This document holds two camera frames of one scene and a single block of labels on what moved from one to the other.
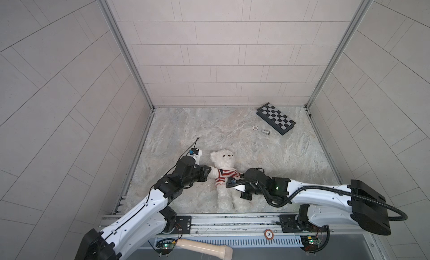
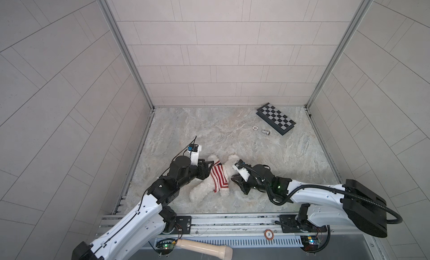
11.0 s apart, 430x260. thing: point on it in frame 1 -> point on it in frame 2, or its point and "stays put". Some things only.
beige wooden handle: (220, 251) stays put
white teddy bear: (228, 199) -> (205, 189)
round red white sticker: (269, 234) stays put
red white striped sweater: (225, 173) stays put
